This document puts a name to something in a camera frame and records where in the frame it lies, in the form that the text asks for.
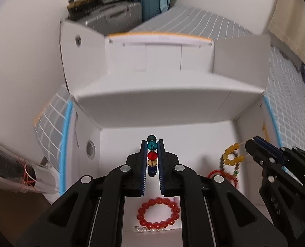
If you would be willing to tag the white cardboard box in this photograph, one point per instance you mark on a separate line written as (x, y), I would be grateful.
(168, 103)

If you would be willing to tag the grey hard suitcase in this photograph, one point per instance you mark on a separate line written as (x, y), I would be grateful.
(116, 15)

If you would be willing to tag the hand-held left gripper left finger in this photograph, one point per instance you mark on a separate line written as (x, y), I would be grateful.
(143, 167)

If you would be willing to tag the teal hard suitcase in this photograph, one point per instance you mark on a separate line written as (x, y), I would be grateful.
(147, 2)

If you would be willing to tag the pile of black electronics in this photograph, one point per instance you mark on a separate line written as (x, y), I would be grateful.
(95, 0)

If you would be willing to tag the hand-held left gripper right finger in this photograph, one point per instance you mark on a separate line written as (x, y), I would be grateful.
(160, 167)

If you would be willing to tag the clear plastic bag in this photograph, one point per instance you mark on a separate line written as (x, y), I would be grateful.
(8, 164)

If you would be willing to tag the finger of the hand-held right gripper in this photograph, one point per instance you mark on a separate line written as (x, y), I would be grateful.
(269, 148)
(260, 155)

